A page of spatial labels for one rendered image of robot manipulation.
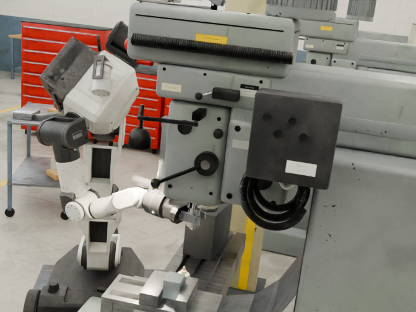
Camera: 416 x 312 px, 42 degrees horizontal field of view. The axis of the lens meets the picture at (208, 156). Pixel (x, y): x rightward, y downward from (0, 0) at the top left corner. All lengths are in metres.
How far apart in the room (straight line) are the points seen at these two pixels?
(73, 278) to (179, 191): 1.21
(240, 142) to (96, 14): 10.25
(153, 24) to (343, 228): 0.76
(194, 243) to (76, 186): 0.50
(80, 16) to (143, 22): 10.29
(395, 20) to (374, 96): 9.15
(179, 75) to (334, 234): 0.61
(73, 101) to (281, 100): 0.94
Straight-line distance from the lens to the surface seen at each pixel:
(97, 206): 1.97
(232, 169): 1.56
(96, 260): 2.63
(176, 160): 1.62
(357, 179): 1.42
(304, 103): 1.24
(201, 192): 1.63
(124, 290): 1.74
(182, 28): 1.52
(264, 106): 1.25
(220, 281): 1.97
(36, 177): 4.87
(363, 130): 1.51
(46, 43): 7.07
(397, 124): 1.52
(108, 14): 11.57
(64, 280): 2.72
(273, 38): 1.47
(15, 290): 3.79
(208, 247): 2.08
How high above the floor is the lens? 1.91
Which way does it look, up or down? 16 degrees down
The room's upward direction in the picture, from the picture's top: 6 degrees clockwise
